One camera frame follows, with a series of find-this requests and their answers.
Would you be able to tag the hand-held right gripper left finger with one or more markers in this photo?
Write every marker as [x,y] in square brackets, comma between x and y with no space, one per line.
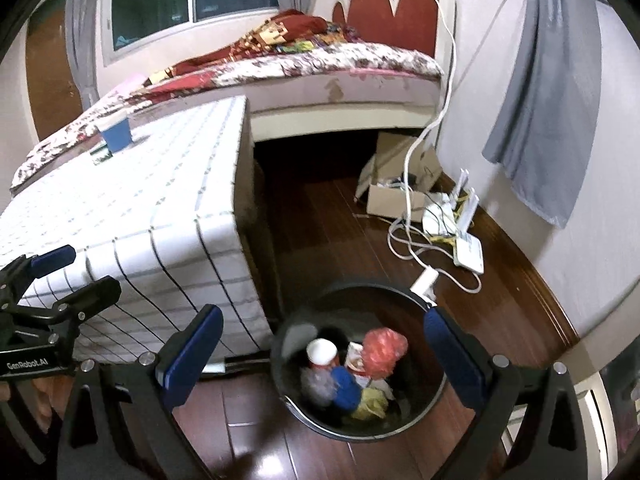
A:
[190,355]

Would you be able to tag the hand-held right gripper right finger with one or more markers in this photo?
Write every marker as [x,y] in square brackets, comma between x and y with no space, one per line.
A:
[457,355]

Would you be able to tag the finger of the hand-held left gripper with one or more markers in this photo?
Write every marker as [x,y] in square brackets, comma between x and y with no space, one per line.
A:
[97,295]
[52,259]

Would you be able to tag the red plastic bag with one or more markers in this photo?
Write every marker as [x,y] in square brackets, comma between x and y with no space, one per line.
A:
[384,352]

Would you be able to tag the yellow cloth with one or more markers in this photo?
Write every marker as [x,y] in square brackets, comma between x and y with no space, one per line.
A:
[370,402]

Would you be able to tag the white and red carton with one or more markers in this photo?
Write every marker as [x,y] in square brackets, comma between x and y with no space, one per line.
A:
[354,357]

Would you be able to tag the dark blue fuzzy cloth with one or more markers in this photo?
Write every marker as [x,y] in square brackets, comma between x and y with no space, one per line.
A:
[346,387]

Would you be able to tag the black round bin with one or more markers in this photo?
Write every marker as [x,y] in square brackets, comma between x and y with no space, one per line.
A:
[350,300]

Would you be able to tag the white tissue paper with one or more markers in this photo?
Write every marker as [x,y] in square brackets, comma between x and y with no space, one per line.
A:
[317,386]

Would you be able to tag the red paper cup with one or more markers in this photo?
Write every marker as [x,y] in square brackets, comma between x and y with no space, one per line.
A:
[322,352]

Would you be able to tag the white power adapter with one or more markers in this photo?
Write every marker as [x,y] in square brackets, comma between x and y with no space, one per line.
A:
[424,280]

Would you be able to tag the white router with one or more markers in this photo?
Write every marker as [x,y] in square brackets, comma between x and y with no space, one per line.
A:
[437,220]
[470,255]

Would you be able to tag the small green packet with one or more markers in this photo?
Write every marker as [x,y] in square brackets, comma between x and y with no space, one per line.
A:
[100,154]

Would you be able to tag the light blue box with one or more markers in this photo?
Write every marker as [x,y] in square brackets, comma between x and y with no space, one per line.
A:
[117,132]

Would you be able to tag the cardboard box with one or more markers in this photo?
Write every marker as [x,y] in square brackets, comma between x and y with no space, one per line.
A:
[385,202]

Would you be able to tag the wooden door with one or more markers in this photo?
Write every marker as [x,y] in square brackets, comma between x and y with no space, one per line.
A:
[50,80]

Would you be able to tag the pink cloth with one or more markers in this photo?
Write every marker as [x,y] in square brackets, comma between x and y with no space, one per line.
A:
[132,82]

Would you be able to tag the white framed window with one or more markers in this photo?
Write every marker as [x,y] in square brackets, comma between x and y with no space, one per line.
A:
[150,15]

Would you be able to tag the bed with floral sheet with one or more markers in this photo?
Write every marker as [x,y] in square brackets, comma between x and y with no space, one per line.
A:
[350,95]

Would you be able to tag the red patterned blanket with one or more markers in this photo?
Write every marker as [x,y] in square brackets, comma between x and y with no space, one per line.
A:
[295,22]

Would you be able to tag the red and white headboard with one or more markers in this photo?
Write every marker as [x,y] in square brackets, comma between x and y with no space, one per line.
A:
[395,15]

